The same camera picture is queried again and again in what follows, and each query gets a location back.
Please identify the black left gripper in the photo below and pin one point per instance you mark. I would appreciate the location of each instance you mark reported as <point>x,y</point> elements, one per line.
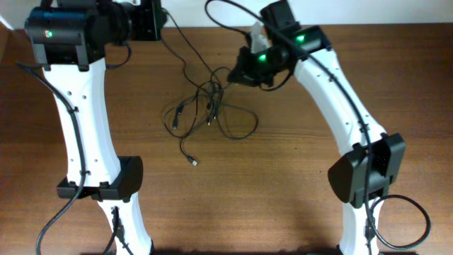
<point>149,20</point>

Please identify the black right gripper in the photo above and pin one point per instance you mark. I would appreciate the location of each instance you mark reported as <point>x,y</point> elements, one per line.
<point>243,72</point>

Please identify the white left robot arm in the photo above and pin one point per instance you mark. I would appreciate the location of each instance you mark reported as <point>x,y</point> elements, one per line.
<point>69,40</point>

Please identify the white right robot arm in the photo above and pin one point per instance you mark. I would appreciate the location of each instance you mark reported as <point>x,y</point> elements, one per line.
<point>370,158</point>

